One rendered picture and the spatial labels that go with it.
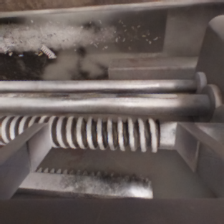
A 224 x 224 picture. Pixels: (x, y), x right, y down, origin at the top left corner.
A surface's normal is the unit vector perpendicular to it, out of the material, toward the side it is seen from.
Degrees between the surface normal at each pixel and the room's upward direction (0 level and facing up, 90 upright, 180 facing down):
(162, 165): 90
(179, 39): 0
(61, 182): 90
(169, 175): 90
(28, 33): 0
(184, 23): 0
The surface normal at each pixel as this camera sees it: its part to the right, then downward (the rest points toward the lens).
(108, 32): -0.11, 0.63
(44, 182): -0.07, -0.77
